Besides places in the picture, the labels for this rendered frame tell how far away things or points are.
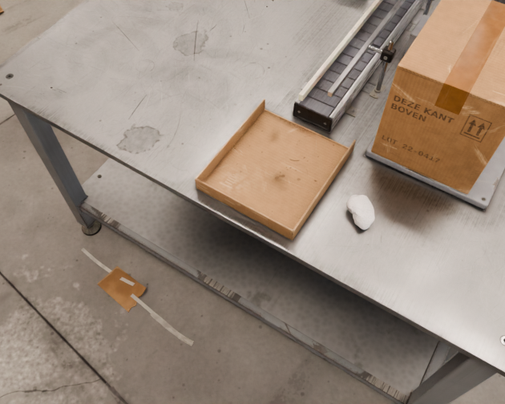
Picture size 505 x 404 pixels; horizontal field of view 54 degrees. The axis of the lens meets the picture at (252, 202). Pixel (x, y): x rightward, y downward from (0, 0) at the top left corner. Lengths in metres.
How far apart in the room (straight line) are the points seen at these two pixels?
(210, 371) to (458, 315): 1.01
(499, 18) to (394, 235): 0.51
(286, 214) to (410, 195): 0.29
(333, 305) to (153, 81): 0.91
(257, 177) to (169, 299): 0.90
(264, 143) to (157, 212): 0.75
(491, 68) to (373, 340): 0.94
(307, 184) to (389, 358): 0.72
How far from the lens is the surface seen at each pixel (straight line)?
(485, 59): 1.12
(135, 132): 1.31
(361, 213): 1.12
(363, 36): 1.49
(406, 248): 1.13
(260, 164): 1.20
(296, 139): 1.25
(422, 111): 1.10
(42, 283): 2.12
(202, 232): 1.81
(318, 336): 1.66
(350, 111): 1.34
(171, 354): 1.88
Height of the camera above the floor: 1.79
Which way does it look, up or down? 57 degrees down
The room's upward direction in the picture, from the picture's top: straight up
